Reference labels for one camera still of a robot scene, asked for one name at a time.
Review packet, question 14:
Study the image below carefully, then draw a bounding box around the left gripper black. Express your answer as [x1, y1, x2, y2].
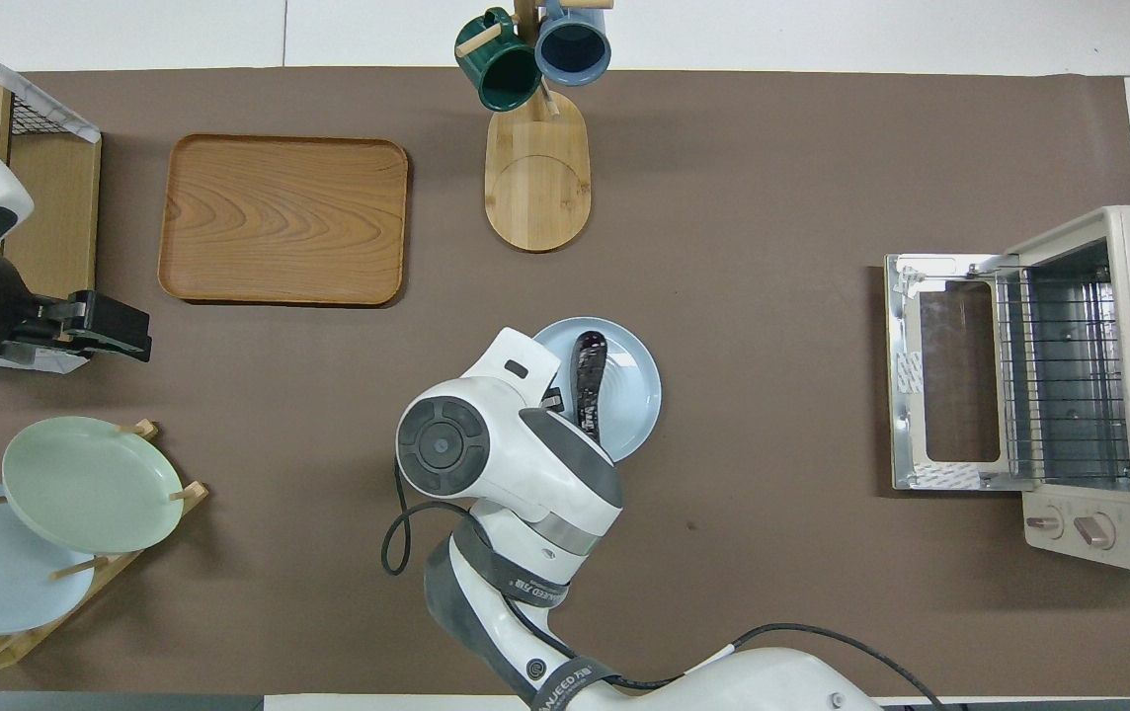
[0, 289, 154, 364]

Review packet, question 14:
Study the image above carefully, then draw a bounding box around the dark purple eggplant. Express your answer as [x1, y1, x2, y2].
[572, 331, 610, 446]

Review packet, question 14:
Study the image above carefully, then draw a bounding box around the light blue round plate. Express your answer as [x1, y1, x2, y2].
[529, 316, 664, 464]

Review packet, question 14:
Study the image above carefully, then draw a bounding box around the glass toaster oven door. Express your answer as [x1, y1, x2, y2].
[884, 253, 1022, 493]

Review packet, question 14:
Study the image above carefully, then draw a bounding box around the pale green racked plate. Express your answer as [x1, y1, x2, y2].
[2, 416, 186, 556]

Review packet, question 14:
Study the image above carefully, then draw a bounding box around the rectangular wooden tray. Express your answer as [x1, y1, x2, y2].
[158, 133, 410, 308]

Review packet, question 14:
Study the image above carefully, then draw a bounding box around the wooden mug tree stand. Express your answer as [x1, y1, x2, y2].
[455, 0, 615, 254]

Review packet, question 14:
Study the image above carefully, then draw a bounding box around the wooden plate rack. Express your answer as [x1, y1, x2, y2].
[0, 420, 209, 678]

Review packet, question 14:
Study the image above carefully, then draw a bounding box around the brown table mat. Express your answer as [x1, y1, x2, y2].
[0, 66, 1130, 698]

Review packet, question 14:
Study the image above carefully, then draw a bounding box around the dark green mug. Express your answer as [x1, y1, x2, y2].
[454, 8, 544, 113]

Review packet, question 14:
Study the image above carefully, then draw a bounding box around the blue grey mug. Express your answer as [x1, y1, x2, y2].
[533, 0, 613, 88]

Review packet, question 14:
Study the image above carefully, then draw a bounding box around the wooden shelf with mesh frame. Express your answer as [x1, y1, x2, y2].
[0, 22, 103, 375]

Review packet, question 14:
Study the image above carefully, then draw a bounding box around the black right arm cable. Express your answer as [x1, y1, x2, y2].
[381, 464, 943, 711]

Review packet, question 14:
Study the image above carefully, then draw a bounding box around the metal oven wire rack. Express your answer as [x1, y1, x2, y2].
[995, 263, 1130, 487]

